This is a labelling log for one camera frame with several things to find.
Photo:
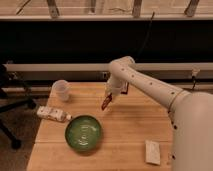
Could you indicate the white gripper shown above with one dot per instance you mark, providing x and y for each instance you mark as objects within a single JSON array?
[{"x": 113, "y": 94}]

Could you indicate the red pepper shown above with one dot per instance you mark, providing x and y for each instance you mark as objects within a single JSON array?
[{"x": 107, "y": 100}]

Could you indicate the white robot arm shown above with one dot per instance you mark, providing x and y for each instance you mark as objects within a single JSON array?
[{"x": 191, "y": 114}]

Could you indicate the white sponge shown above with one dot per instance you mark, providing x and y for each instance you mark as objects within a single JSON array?
[{"x": 152, "y": 155}]

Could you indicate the small black red device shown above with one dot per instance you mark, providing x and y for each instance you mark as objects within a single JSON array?
[{"x": 125, "y": 88}]

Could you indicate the green bowl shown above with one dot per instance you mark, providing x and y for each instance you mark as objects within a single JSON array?
[{"x": 83, "y": 133}]

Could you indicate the translucent plastic cup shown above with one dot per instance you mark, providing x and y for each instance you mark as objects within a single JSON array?
[{"x": 61, "y": 88}]

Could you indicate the plastic bottle with label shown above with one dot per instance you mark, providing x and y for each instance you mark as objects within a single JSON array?
[{"x": 54, "y": 114}]

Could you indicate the black office chair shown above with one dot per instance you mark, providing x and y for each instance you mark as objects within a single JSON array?
[{"x": 6, "y": 77}]

